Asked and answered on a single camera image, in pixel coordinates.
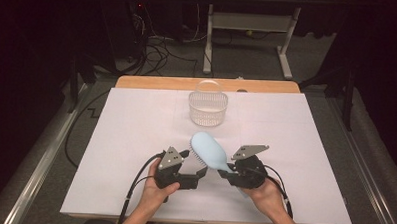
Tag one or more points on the light blue hairbrush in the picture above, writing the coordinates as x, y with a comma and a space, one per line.
208, 149

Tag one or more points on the person's right hand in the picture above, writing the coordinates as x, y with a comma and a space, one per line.
267, 197

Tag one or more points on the black metal stand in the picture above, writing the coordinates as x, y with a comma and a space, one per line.
348, 104
74, 87

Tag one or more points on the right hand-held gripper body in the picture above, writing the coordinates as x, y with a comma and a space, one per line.
251, 172

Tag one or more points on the white metal desk frame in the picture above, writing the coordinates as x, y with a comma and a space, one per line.
249, 22

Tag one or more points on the small yellow object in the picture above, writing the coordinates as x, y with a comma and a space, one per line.
249, 32

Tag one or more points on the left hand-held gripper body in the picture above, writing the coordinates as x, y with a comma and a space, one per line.
170, 157

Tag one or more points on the white plastic basket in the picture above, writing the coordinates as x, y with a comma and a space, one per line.
207, 115

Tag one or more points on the aluminium floor rail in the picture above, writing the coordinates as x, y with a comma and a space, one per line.
358, 151
41, 163

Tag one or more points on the person's left hand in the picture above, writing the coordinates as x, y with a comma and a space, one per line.
152, 195

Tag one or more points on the white table mat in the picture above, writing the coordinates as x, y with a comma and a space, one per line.
118, 139

